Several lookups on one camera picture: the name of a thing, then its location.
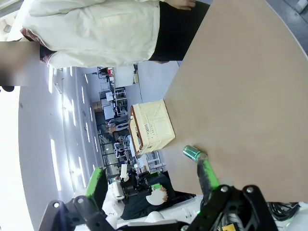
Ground person's left hand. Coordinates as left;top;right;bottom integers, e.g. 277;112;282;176
172;0;196;11

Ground black trousers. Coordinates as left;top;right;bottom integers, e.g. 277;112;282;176
149;0;211;62

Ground white round disc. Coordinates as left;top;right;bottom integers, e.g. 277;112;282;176
146;189;168;206

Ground green drink can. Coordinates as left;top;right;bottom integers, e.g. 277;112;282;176
182;145;209;162

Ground cream white zip jacket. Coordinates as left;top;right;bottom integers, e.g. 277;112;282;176
7;0;161;68

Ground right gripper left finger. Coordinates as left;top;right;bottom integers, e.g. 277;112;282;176
38;167;117;231

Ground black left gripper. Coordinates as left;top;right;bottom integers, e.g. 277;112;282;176
120;179;162;195

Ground cream basket with brown rim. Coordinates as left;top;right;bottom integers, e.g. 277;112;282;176
127;99;176;156

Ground black cable bundle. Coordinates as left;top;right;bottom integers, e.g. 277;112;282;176
266;202;300;221

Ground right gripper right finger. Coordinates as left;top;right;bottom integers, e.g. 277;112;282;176
190;160;277;231

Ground metal shelf rack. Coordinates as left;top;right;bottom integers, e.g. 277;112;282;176
114;87;128;107

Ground blurred person head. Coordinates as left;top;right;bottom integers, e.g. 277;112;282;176
0;40;40;87

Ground white partition panel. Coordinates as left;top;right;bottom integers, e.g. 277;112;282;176
114;64;135;88

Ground person in dark clothes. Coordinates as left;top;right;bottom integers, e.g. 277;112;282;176
120;173;193;221

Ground red plaid shirt collar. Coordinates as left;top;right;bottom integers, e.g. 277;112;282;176
20;27;52;67

